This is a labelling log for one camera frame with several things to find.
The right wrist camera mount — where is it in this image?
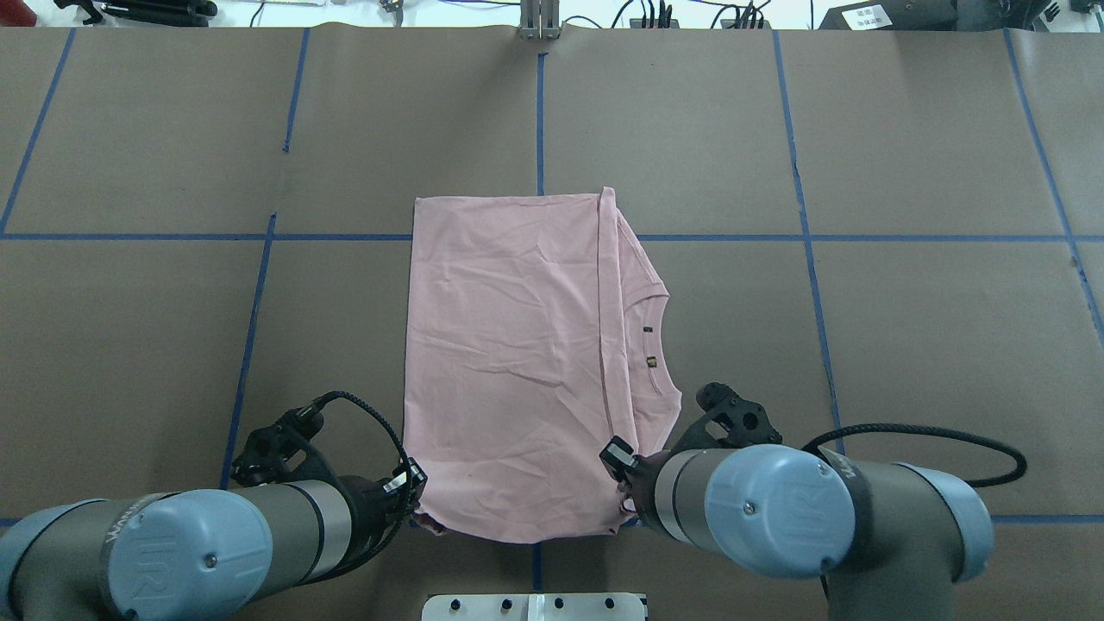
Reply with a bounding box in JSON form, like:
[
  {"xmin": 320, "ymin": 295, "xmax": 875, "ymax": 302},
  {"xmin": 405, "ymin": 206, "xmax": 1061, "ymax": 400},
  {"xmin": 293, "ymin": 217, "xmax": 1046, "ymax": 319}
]
[{"xmin": 671, "ymin": 382, "xmax": 783, "ymax": 453}]

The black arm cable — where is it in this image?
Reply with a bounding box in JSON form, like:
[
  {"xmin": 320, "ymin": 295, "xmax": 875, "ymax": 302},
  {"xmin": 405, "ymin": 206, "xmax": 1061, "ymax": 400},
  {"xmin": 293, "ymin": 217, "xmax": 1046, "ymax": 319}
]
[
  {"xmin": 312, "ymin": 390, "xmax": 410, "ymax": 484},
  {"xmin": 802, "ymin": 423, "xmax": 1029, "ymax": 490}
]

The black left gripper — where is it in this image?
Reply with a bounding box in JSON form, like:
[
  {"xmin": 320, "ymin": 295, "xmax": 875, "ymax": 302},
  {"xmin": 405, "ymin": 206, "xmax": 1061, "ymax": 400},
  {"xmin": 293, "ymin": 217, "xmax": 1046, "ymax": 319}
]
[{"xmin": 338, "ymin": 459, "xmax": 429, "ymax": 570}]

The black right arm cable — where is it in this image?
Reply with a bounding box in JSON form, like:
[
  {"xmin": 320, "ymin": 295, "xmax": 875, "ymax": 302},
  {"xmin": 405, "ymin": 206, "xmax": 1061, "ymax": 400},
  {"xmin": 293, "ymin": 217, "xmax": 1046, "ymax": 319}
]
[{"xmin": 802, "ymin": 423, "xmax": 1029, "ymax": 490}]

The pink Snoopy t-shirt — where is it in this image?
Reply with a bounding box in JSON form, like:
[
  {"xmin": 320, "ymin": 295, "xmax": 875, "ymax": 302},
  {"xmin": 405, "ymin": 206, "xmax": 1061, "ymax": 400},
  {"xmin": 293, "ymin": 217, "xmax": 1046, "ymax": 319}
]
[{"xmin": 404, "ymin": 187, "xmax": 682, "ymax": 545}]

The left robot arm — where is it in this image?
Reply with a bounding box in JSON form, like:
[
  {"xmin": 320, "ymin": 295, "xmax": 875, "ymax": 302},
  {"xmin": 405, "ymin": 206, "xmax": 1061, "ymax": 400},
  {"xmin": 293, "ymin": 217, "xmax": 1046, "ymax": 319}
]
[{"xmin": 3, "ymin": 464, "xmax": 426, "ymax": 620}]

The black box with label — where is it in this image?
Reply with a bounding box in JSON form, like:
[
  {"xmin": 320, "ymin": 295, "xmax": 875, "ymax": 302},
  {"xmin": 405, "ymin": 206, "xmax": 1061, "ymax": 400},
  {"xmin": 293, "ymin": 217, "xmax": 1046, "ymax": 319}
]
[{"xmin": 817, "ymin": 1, "xmax": 894, "ymax": 31}]

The white pillar with base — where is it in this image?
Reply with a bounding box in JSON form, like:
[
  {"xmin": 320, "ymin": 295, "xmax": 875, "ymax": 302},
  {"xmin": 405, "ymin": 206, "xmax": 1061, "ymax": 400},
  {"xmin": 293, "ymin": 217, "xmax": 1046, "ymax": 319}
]
[{"xmin": 421, "ymin": 591, "xmax": 649, "ymax": 620}]

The aluminium frame post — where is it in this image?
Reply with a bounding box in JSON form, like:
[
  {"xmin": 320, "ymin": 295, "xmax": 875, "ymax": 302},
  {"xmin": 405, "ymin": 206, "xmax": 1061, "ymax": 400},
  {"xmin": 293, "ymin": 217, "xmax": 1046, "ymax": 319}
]
[{"xmin": 517, "ymin": 0, "xmax": 562, "ymax": 41}]

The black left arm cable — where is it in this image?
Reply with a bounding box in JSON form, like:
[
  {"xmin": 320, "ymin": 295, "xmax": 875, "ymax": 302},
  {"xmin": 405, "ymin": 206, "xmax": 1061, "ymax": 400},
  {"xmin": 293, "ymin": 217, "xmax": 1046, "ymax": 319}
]
[{"xmin": 312, "ymin": 390, "xmax": 410, "ymax": 484}]

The black folded tripod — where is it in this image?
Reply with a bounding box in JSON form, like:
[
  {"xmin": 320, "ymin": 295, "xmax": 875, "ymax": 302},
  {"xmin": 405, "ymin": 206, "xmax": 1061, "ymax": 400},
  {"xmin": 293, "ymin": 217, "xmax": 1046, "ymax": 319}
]
[{"xmin": 52, "ymin": 1, "xmax": 217, "ymax": 28}]

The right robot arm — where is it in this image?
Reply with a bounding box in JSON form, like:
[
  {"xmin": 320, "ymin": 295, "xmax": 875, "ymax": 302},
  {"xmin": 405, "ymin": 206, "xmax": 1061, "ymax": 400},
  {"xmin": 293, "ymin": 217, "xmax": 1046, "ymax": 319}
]
[{"xmin": 599, "ymin": 436, "xmax": 996, "ymax": 620}]

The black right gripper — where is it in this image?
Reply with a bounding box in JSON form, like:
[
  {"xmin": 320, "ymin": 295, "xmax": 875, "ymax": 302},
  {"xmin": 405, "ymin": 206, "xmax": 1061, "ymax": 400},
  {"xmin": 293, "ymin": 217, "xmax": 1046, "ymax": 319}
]
[{"xmin": 599, "ymin": 436, "xmax": 669, "ymax": 527}]

